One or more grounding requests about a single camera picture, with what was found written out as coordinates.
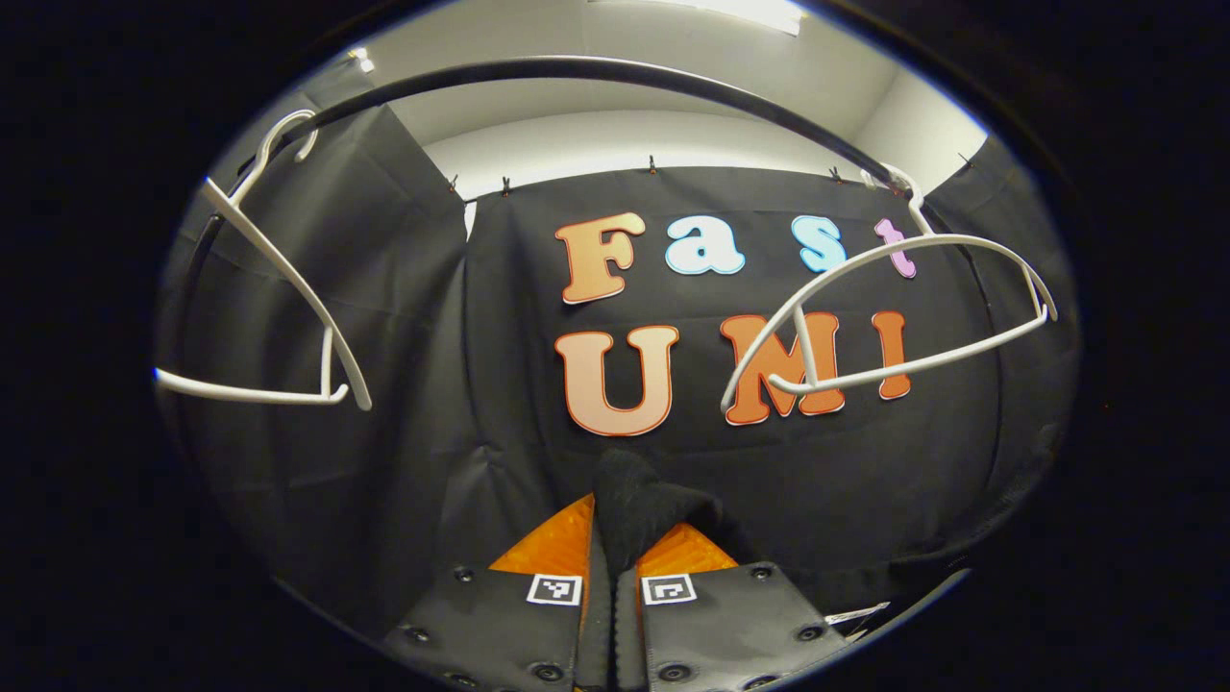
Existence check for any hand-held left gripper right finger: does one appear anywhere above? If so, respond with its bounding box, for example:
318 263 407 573
615 522 849 692

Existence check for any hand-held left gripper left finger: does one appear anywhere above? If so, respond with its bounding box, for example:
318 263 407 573
382 493 595 692

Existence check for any black knit jacket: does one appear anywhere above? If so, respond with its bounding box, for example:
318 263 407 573
586 450 967 692

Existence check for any white plastic clothes hanger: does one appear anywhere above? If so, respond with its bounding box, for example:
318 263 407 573
154 109 374 412
721 165 1058 414

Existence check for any black metal clothes rack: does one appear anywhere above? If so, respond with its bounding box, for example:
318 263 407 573
168 56 1005 462

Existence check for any white paper hang tag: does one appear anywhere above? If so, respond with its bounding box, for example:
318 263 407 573
824 602 890 628

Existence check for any black backdrop cloth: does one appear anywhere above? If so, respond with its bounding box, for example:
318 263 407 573
154 82 1077 635

